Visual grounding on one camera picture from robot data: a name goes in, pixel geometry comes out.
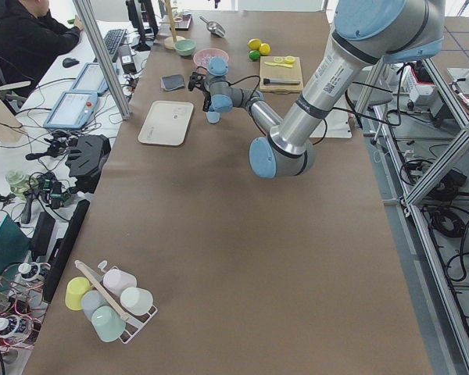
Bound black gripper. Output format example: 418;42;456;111
187;66;212;113

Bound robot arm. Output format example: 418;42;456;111
188;0;446;178

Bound light blue plastic cup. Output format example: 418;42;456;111
206;111;220;124

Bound pink bowl of ice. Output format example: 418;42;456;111
193;48;229;68

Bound wooden cup stand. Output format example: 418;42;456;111
159;0;184;50

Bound steel shaker cup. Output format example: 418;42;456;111
199;16;226;38

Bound pink cup on rack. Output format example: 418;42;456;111
102;268;137;298

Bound white cup on rack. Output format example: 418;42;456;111
120;287;154;316

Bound yellow cup on rack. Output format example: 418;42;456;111
65;277;91;311

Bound grey cup on rack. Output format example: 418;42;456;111
81;290;106;321

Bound mint cup on rack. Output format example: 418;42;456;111
91;305;126;342

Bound grey folded cloth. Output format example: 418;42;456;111
161;74;185;91

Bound cream rabbit tray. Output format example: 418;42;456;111
138;101;194;146

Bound green ceramic bowl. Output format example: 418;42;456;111
174;39;196;57

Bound steel muddler black tip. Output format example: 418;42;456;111
263;78;301;85

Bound green lime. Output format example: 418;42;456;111
249;50;260;61

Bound yellow lemon far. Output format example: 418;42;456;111
247;38;262;50

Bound yellow lemon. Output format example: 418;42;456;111
258;43;271;55
247;38;262;50

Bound wooden cutting board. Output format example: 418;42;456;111
260;56;303;93

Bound yellow lemon near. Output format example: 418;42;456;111
258;43;271;55

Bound yellow plastic knife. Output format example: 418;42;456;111
263;61;293;69

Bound lemon slice upper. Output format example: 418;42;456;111
284;55;295;64

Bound black keyboard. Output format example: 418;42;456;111
103;29;127;63

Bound blue teach pendant far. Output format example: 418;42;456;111
71;62;109;96

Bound blue teach pendant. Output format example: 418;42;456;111
43;90;98;130
71;62;109;96

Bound blue teach pendant near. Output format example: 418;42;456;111
43;90;98;130

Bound person in black hoodie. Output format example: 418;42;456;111
0;0;83;97

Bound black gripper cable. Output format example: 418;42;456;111
226;75;263;102

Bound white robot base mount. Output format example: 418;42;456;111
310;102;352;139

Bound white wire cup rack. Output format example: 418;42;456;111
74;260;158;344

